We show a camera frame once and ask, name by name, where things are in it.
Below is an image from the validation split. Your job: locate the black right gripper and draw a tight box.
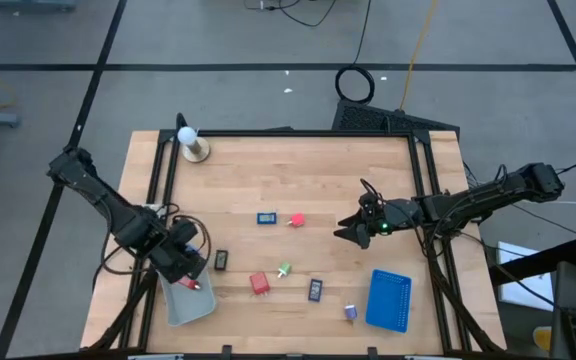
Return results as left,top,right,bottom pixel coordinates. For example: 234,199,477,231
333,197,423,250

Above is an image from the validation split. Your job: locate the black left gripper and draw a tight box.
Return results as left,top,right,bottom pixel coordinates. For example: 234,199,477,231
150,227,209,285

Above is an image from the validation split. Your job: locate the navy memory card case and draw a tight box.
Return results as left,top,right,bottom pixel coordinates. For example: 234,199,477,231
307,278,324,303

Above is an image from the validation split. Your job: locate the grey plastic tray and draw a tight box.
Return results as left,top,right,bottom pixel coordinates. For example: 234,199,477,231
157,267,218,328

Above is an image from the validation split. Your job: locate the blue perforated plastic tray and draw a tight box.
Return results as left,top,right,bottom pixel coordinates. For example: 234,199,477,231
364,268,413,334

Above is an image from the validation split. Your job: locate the black perforated panel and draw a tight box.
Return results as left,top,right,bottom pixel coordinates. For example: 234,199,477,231
331,98,462,137

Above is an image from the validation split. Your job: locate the white bulb lamp brass base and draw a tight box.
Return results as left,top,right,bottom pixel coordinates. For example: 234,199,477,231
176,125,212,164

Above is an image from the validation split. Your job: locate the yellow cup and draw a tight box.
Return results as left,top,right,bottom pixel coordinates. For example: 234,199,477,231
532,325,554,352

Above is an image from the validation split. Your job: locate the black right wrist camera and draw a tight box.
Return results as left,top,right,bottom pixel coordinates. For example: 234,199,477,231
359,192,383,215

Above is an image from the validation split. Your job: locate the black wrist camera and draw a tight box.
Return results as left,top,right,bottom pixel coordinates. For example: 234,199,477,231
359,192,383,215
170,219,200,247

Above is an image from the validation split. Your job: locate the black left wrist camera cable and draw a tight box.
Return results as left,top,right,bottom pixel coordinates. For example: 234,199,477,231
170,202,213,266

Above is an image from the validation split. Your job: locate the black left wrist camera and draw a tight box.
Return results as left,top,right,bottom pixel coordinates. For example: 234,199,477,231
170,219,200,247

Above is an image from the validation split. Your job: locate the black aluminium table frame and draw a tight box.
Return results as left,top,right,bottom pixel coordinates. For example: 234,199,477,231
81,113,507,360

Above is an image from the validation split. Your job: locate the coiled black cable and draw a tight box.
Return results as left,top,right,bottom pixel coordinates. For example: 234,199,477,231
334,64,377,105

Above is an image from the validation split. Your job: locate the yellow hanging cable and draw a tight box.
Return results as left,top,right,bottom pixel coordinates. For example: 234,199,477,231
398,0,440,112

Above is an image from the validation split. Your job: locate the black hanging cable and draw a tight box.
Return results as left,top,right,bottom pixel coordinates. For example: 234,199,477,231
350,0,373,69

